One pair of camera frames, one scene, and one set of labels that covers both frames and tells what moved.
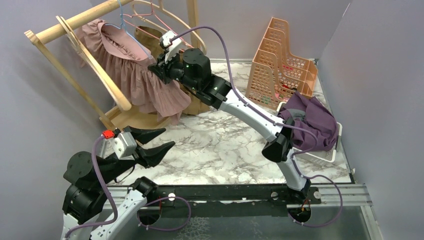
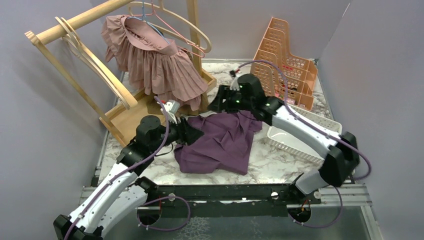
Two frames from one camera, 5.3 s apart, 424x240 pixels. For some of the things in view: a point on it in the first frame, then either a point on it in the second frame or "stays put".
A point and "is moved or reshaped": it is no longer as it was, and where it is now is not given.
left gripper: (149, 157) → (187, 135)
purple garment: (311, 115) → (224, 146)
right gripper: (161, 68) → (218, 104)
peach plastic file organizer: (274, 77) stays put
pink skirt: (144, 88) is moved or reshaped
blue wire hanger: (122, 26) → (144, 18)
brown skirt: (149, 38) → (153, 107)
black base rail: (189, 202) stays put
